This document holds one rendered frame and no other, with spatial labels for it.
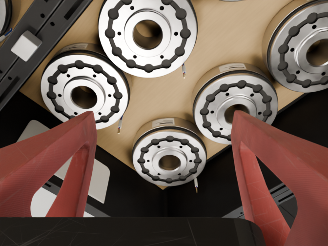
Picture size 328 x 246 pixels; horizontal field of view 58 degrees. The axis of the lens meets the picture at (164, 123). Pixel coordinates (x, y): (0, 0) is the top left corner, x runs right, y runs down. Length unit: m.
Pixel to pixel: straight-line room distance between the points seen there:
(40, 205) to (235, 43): 0.59
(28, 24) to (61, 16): 0.03
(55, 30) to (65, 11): 0.02
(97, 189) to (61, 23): 0.22
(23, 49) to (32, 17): 0.02
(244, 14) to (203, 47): 0.06
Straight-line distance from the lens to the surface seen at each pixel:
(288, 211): 0.58
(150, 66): 0.33
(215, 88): 0.35
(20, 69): 0.28
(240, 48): 0.37
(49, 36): 0.26
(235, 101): 0.35
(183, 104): 0.39
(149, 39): 0.34
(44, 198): 0.76
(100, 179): 0.41
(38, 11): 0.26
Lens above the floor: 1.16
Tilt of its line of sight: 55 degrees down
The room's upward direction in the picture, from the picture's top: 180 degrees clockwise
